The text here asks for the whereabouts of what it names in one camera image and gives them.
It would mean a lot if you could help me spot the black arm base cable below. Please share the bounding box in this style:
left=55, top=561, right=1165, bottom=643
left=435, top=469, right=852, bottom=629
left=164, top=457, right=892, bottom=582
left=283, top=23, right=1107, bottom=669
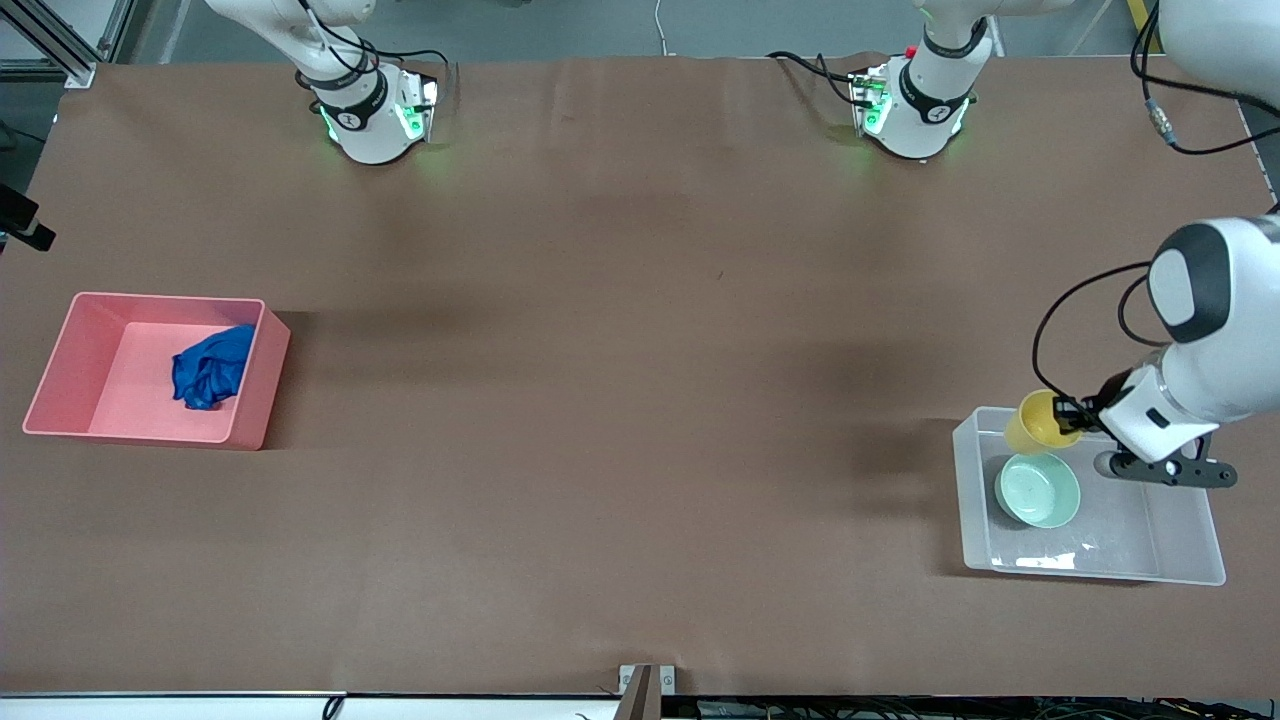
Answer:
left=295, top=0, right=453, bottom=101
left=767, top=50, right=871, bottom=106

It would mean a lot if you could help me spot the aluminium frame post with bracket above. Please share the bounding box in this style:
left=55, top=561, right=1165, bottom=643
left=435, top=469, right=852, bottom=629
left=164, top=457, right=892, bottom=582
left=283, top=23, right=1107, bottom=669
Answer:
left=0, top=0, right=136, bottom=89

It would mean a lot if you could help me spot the yellow plastic cup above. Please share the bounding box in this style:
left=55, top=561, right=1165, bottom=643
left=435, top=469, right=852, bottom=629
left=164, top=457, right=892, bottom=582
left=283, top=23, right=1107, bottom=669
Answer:
left=1003, top=390, right=1083, bottom=456

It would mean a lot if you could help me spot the black right arm base cable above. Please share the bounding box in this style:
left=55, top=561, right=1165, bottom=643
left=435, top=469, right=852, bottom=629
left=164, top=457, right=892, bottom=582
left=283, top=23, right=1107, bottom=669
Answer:
left=295, top=0, right=453, bottom=101

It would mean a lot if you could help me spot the black left arm base cable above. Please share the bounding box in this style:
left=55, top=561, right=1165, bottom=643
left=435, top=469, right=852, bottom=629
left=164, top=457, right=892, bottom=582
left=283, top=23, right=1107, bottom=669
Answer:
left=767, top=50, right=871, bottom=106

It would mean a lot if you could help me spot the mint green bowl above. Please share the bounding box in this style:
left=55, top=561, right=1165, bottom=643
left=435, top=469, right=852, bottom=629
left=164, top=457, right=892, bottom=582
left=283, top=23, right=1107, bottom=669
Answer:
left=995, top=452, right=1082, bottom=530

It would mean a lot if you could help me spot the clear plastic box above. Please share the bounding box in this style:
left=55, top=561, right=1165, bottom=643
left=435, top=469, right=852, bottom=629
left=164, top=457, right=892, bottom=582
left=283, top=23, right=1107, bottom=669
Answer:
left=952, top=406, right=1227, bottom=587

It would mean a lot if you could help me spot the pink plastic bin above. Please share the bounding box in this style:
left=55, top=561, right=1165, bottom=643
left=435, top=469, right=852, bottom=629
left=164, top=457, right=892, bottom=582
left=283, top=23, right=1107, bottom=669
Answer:
left=22, top=291, right=292, bottom=452

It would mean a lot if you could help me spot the brown table cover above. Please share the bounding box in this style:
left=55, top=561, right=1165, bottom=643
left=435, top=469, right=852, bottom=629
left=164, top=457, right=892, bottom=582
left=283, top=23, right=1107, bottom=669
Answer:
left=0, top=55, right=1280, bottom=697

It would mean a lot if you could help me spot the blue cloth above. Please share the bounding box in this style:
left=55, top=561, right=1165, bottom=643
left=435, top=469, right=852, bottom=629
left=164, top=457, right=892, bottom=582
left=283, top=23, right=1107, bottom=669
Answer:
left=171, top=323, right=258, bottom=412

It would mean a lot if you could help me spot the metal table edge bracket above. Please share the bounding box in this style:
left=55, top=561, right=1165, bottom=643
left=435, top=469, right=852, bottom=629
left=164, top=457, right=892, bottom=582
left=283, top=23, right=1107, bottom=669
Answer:
left=618, top=664, right=677, bottom=720

